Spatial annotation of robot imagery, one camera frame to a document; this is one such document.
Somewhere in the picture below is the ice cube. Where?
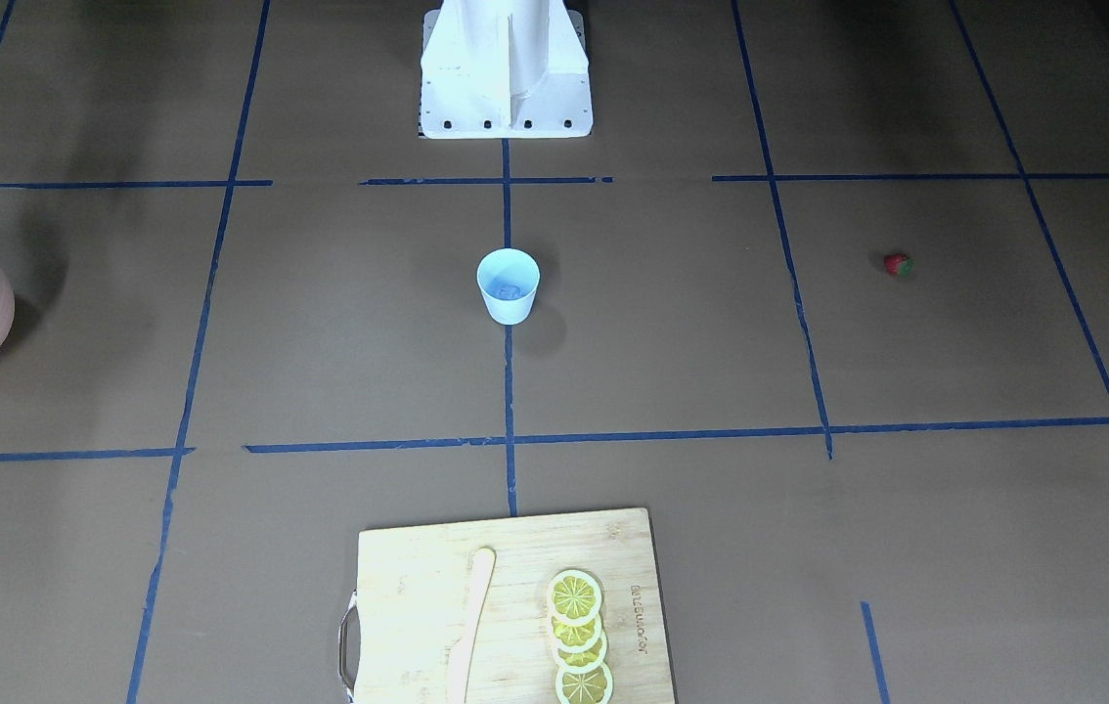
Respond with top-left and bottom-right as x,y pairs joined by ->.
492,282 -> 528,300

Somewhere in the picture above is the light blue plastic cup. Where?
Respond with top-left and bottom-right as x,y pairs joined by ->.
475,246 -> 541,326

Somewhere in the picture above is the lemon slice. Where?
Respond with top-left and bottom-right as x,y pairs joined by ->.
552,634 -> 609,674
555,664 -> 614,704
549,616 -> 603,654
545,569 -> 603,628

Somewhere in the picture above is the bamboo cutting board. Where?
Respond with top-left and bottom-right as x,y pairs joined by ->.
338,507 -> 676,703

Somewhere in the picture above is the yellow plastic knife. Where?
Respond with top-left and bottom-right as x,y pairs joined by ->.
444,547 -> 496,703

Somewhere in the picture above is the red strawberry on table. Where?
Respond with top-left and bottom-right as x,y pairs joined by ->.
882,252 -> 913,278

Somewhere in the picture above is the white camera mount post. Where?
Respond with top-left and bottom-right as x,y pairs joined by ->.
418,1 -> 594,140

